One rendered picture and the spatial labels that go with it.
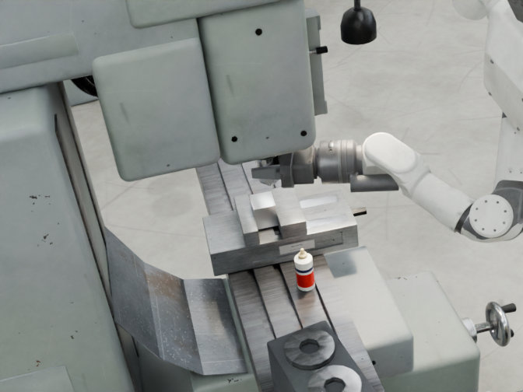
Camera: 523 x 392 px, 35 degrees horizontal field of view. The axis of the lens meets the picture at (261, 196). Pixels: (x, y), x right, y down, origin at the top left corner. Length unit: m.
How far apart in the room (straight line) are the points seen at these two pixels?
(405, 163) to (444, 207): 0.11
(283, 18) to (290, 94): 0.15
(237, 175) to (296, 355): 0.90
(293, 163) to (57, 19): 0.55
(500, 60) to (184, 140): 0.56
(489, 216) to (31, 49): 0.84
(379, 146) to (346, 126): 2.51
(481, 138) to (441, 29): 1.18
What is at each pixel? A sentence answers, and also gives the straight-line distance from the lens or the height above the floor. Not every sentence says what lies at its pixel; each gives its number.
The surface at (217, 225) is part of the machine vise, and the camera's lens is 2.00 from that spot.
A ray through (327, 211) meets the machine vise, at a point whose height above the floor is 0.97.
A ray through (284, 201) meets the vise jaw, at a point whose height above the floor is 1.01.
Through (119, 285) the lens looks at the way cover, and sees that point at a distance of 1.80.
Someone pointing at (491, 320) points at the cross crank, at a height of 0.61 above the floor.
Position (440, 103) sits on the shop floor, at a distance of 4.31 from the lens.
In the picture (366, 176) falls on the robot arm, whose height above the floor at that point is 1.24.
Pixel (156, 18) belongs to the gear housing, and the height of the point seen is 1.65.
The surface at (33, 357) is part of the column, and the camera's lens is 1.64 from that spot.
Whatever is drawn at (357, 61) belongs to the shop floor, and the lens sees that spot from 4.74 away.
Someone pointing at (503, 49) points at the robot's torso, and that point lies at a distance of 1.31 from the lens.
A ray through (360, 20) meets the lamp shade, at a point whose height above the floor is 1.49.
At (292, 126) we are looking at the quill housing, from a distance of 1.56.
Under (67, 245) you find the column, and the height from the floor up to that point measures 1.32.
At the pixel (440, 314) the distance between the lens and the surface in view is 2.12.
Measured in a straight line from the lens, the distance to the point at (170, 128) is 1.49.
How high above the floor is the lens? 2.19
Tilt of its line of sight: 36 degrees down
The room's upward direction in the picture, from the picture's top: 8 degrees counter-clockwise
